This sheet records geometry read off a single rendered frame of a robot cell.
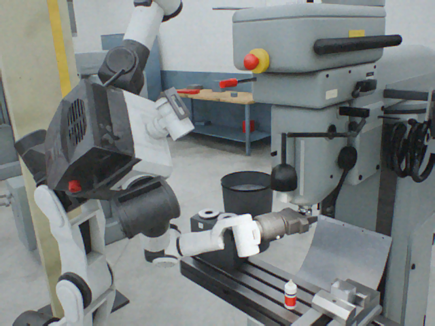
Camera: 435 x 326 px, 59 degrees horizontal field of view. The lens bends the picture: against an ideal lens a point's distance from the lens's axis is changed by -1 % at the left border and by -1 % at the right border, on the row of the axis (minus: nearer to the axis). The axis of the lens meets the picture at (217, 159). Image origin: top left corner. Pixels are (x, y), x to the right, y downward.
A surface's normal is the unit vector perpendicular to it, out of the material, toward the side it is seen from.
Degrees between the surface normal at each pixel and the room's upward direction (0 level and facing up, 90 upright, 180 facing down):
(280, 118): 90
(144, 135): 58
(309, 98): 90
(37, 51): 90
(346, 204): 90
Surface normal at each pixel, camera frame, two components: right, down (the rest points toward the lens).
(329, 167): 0.70, 0.18
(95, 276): 0.89, -0.07
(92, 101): 0.78, -0.43
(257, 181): -0.44, 0.23
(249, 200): 0.00, 0.37
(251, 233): 0.39, -0.16
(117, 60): 0.05, -0.20
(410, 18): -0.71, 0.25
